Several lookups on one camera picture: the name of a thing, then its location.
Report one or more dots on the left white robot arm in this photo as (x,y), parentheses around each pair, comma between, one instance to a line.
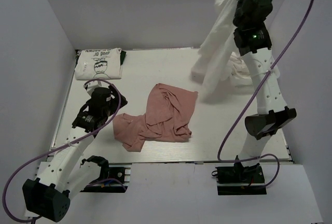
(49,195)

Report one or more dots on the folded white printed t shirt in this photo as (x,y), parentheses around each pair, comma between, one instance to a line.
(98,63)

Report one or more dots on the folded dark green t shirt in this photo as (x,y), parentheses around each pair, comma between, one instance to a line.
(122,56)

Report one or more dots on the crumpled white shirts pile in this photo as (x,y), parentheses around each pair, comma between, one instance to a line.
(237,72)

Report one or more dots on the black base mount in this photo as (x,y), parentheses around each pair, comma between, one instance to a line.
(239,180)
(118,180)

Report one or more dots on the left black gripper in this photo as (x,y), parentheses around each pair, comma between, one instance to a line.
(117,99)

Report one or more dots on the pink t shirt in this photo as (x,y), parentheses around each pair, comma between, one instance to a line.
(168,112)

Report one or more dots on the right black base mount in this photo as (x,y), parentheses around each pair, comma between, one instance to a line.
(239,180)

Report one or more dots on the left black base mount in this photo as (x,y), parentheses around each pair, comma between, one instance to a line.
(118,180)

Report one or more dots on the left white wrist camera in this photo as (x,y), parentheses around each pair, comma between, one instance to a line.
(90,86)

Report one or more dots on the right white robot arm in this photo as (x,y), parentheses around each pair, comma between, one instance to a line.
(272,110)

